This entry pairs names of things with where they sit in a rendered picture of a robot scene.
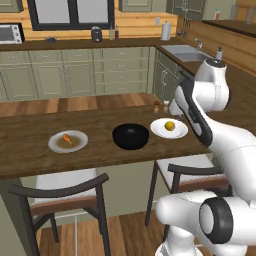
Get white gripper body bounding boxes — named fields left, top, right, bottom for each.
left=168, top=98, right=184, bottom=117

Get yellow lemon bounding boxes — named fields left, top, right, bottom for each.
left=164, top=120, right=177, bottom=132

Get black bowl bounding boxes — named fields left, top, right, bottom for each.
left=111, top=123, right=151, bottom=151

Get grey fridge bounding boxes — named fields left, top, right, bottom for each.
left=166, top=0, right=238, bottom=22

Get orange chicken drumstick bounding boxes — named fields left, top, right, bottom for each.
left=62, top=133, right=74, bottom=147

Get white plate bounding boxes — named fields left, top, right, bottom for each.
left=149, top=117, right=189, bottom=140

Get green cupboards under sink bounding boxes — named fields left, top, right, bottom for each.
left=152, top=49, right=195, bottom=105

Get steel sink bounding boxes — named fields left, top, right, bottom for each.
left=161, top=43, right=214, bottom=64

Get dark chair with white seat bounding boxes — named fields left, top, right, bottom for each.
left=144, top=154, right=234, bottom=242
left=7, top=167, right=113, bottom=256

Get steel tap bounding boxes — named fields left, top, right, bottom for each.
left=194, top=37, right=204, bottom=51

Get grey soap dispenser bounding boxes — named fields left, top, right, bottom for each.
left=214, top=46, right=224, bottom=61

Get white paper towel roll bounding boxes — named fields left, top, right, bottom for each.
left=160, top=20, right=173, bottom=42

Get hanging kitchen tools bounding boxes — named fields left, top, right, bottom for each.
left=177, top=5, right=195, bottom=37

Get grey plate with brown centre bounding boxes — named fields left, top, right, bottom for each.
left=47, top=129, right=90, bottom=155

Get green base cupboard run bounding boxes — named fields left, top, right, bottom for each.
left=0, top=46, right=156, bottom=103

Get dark coffee machine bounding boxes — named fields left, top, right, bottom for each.
left=90, top=25, right=104, bottom=44

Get black framed window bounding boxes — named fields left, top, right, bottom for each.
left=26, top=0, right=116, bottom=32

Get silver toaster oven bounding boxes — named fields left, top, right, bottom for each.
left=0, top=22, right=25, bottom=45

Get green wall cupboard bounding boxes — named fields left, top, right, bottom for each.
left=118, top=0, right=155, bottom=14
left=0, top=0, right=25, bottom=14

